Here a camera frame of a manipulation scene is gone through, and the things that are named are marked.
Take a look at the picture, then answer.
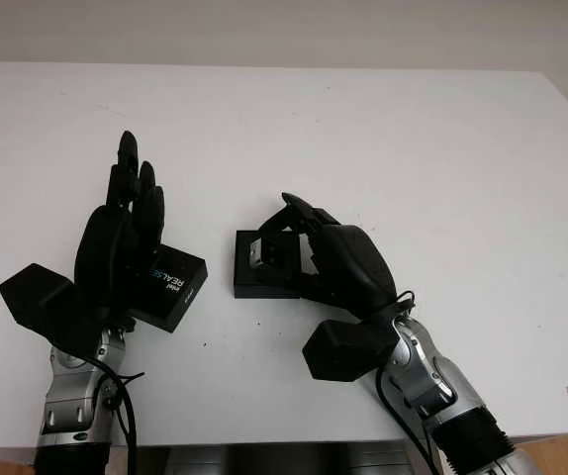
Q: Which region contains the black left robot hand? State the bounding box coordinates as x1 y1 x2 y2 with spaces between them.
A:
73 130 166 324

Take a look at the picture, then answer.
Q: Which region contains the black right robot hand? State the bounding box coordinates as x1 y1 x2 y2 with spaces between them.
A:
256 191 398 313

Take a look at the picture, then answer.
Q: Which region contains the small silver depth camera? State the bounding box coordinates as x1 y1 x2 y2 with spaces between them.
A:
248 236 295 271

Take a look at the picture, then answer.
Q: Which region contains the black RealSense box lid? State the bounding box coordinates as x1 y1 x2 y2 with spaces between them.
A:
130 244 210 333

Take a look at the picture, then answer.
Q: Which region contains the dark grey robot torso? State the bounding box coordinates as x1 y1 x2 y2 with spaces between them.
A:
140 439 414 475

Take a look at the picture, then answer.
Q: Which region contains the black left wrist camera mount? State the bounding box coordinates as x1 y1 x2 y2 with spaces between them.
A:
0 262 102 355

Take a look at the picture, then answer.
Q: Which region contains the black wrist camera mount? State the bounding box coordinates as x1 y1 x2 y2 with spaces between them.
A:
0 262 102 355
302 316 394 383

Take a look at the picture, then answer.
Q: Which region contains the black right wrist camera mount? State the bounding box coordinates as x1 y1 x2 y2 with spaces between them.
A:
302 316 394 383

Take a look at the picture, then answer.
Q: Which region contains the black camera box base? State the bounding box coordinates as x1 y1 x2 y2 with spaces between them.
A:
233 229 306 300

